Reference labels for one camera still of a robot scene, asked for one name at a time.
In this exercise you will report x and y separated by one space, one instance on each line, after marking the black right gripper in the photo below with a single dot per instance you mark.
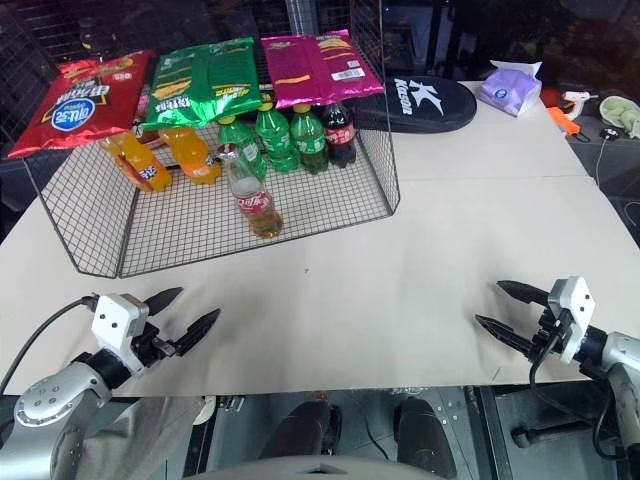
550 337

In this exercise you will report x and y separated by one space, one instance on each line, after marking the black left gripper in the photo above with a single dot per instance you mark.
147 347

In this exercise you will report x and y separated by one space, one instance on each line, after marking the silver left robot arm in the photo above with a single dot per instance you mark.
45 400

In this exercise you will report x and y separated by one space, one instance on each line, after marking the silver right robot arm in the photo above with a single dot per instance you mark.
617 352

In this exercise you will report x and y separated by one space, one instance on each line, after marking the clear glass bottle red label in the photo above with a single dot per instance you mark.
255 200

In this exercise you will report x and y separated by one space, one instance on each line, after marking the orange soda bottle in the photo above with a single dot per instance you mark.
192 155
135 162

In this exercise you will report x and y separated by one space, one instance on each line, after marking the green soda bottle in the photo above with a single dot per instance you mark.
245 142
276 140
309 142

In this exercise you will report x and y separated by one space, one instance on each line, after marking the dark cola plastic bottle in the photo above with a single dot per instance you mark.
339 135

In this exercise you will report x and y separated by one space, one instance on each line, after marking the black caster base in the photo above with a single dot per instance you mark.
560 435

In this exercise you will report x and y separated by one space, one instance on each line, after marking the orange plastic tool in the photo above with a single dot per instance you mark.
564 120

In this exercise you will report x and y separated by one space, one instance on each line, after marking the small black round device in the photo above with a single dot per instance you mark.
608 135

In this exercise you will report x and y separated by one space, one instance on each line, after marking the white glue gun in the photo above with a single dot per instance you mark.
577 102

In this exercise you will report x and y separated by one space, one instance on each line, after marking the purple tissue pack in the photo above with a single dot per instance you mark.
510 90

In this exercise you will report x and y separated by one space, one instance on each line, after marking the black racket bag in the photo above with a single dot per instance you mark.
425 105

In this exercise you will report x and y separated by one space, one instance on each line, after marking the pale green cloth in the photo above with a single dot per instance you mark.
620 110

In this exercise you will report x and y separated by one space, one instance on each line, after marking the green chips bag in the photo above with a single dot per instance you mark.
200 85

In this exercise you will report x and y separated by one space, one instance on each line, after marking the red chips bag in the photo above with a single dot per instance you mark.
80 105

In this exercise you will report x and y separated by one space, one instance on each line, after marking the magenta chips bag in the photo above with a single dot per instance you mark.
315 67

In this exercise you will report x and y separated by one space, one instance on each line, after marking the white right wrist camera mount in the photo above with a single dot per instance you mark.
572 305

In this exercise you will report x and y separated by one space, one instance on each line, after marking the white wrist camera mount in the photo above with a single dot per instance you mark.
572 305
116 320

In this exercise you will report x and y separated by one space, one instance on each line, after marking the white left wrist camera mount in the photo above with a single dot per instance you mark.
116 320

